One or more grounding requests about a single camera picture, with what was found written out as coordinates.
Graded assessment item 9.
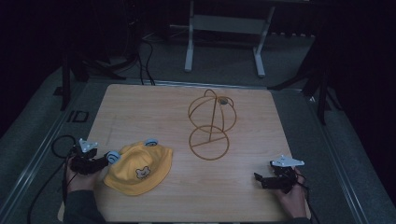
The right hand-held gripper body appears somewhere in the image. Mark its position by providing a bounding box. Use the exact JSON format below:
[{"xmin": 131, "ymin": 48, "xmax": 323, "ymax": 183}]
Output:
[{"xmin": 268, "ymin": 154, "xmax": 306, "ymax": 194}]

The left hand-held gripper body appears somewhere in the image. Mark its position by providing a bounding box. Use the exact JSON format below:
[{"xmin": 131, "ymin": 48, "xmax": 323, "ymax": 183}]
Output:
[{"xmin": 69, "ymin": 138, "xmax": 99, "ymax": 175}]

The yellow bear-eared bucket hat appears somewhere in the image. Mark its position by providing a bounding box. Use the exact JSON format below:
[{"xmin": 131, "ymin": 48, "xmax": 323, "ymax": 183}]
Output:
[{"xmin": 103, "ymin": 138, "xmax": 174, "ymax": 197}]

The person's left hand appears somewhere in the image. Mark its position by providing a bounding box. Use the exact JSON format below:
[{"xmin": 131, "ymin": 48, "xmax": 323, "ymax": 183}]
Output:
[{"xmin": 64, "ymin": 155, "xmax": 105, "ymax": 194}]

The person's right hand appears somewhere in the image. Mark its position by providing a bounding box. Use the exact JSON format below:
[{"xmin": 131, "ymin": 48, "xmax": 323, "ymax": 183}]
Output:
[{"xmin": 270, "ymin": 167, "xmax": 308, "ymax": 220}]

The black tripod stand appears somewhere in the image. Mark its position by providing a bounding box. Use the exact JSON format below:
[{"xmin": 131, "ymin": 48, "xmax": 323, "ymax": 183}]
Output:
[
  {"xmin": 266, "ymin": 34, "xmax": 344, "ymax": 126},
  {"xmin": 52, "ymin": 46, "xmax": 142, "ymax": 112}
]

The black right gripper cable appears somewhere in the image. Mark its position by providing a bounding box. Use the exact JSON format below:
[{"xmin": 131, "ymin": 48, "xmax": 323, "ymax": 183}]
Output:
[{"xmin": 295, "ymin": 173, "xmax": 322, "ymax": 224}]

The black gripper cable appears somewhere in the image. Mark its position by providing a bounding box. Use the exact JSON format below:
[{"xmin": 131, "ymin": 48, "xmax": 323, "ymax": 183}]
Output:
[
  {"xmin": 26, "ymin": 134, "xmax": 79, "ymax": 224},
  {"xmin": 295, "ymin": 173, "xmax": 322, "ymax": 224}
]

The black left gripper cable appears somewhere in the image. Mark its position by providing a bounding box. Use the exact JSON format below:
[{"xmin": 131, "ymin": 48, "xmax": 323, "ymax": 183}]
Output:
[{"xmin": 26, "ymin": 134, "xmax": 79, "ymax": 224}]

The gold wire hat stand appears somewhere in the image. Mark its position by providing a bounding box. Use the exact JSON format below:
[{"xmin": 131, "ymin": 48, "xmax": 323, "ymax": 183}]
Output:
[{"xmin": 187, "ymin": 88, "xmax": 238, "ymax": 162}]

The black floor cable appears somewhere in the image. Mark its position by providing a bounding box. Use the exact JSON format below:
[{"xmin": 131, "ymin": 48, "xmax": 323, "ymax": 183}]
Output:
[{"xmin": 136, "ymin": 36, "xmax": 157, "ymax": 87}]

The white metal table frame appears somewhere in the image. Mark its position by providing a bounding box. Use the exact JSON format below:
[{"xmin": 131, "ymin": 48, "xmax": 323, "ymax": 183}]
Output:
[{"xmin": 169, "ymin": 0, "xmax": 276, "ymax": 78}]

